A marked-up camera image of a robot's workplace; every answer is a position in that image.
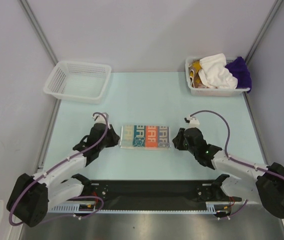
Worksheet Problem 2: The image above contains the empty white plastic basket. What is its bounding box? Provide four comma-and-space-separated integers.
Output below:
43, 60, 112, 105

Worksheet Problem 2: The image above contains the white basket with towels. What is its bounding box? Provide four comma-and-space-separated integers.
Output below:
185, 56, 250, 97

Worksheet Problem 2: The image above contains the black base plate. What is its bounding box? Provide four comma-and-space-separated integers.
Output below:
80, 180, 242, 208

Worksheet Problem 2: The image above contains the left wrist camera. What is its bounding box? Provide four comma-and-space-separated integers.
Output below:
92, 112, 111, 129

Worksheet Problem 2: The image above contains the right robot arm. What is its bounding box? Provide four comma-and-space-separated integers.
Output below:
173, 127, 284, 219

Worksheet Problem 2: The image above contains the right aluminium corner post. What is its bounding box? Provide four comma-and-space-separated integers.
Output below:
245, 0, 284, 66

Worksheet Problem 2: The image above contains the left aluminium corner post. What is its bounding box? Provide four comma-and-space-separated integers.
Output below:
17, 0, 58, 66

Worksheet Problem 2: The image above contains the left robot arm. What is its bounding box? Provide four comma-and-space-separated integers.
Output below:
7, 123, 120, 227

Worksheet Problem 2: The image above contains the grey cable duct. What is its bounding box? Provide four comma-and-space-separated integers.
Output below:
48, 199, 231, 215

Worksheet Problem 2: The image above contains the white towel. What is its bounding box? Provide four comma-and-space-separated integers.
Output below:
198, 53, 238, 89

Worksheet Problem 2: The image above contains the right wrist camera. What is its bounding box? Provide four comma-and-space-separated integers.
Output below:
184, 116, 200, 128

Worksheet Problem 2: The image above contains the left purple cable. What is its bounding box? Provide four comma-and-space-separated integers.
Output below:
9, 112, 110, 227

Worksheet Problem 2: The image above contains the purple towel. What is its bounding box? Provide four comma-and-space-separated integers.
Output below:
225, 56, 252, 93

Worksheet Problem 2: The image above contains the yellow patterned towel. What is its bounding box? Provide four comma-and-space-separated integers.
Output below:
188, 60, 208, 89

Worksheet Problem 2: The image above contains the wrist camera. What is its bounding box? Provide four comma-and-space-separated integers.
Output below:
184, 116, 200, 128
92, 112, 111, 129

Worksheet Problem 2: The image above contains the colourful rabbit print towel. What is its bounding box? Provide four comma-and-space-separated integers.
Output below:
120, 125, 171, 150

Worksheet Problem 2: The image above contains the aluminium corner post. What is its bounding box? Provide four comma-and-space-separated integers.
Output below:
245, 0, 284, 66
17, 0, 58, 66

